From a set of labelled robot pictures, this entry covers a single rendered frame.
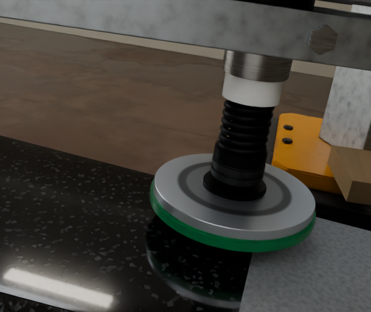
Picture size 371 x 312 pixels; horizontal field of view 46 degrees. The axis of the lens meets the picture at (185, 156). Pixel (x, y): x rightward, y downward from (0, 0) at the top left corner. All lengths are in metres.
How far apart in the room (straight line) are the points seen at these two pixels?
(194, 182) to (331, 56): 0.23
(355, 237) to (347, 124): 0.60
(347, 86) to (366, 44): 0.73
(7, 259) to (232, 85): 0.32
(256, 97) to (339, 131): 0.75
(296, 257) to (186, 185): 0.16
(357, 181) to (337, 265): 0.39
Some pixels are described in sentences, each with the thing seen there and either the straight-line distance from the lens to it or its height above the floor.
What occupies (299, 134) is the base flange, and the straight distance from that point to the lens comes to 1.32.
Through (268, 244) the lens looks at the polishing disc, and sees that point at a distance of 0.51.
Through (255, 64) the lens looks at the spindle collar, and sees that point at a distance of 0.49.
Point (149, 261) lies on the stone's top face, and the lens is 0.52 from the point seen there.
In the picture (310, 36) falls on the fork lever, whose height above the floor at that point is 1.13.
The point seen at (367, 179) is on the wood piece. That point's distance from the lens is 0.97.
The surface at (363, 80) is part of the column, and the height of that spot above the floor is 0.98.
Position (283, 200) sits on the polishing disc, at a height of 0.93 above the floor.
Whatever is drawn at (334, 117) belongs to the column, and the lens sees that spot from 1.26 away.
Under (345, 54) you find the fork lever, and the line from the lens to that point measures 0.49.
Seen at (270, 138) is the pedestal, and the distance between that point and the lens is 1.35.
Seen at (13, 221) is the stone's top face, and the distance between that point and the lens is 0.59.
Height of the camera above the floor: 1.18
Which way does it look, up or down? 23 degrees down
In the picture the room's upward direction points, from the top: 7 degrees clockwise
